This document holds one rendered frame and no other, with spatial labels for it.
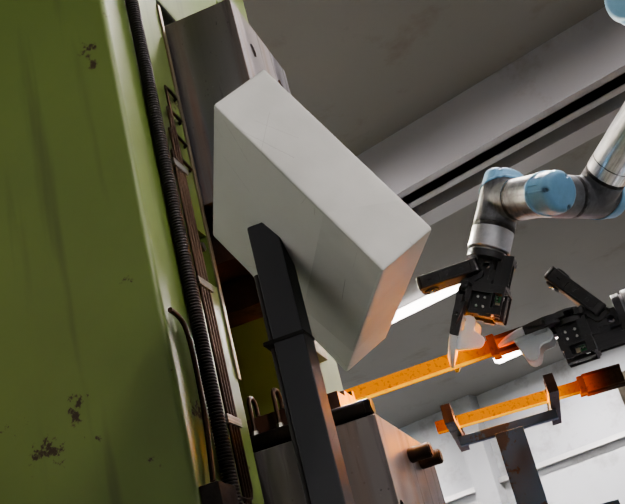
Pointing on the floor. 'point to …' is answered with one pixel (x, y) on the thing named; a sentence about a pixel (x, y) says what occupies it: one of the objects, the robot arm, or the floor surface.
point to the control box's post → (300, 370)
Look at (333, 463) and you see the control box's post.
